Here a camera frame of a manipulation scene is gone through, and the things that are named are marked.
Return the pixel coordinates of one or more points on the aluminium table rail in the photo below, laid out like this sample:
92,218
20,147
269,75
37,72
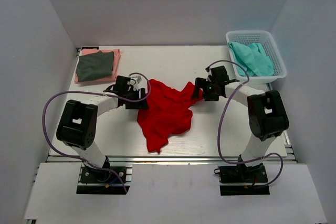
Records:
141,159

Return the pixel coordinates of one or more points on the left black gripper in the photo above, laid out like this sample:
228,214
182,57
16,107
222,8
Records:
143,104

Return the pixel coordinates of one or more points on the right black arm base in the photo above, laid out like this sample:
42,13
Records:
240,180

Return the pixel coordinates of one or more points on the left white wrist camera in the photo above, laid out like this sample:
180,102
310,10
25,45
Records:
134,82

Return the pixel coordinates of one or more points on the folded grey t-shirt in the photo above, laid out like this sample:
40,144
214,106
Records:
92,67

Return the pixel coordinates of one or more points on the teal t-shirt in basket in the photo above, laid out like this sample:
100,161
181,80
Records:
253,59

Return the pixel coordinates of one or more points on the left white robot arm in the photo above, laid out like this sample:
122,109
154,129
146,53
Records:
78,122

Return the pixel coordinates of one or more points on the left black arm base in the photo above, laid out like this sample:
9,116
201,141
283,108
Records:
98,182

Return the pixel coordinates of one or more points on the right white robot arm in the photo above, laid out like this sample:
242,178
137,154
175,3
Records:
266,112

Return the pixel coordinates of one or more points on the red t-shirt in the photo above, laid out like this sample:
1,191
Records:
168,114

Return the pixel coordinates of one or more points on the white plastic basket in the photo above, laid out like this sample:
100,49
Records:
265,38

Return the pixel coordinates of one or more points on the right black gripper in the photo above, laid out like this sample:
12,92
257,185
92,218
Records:
200,83

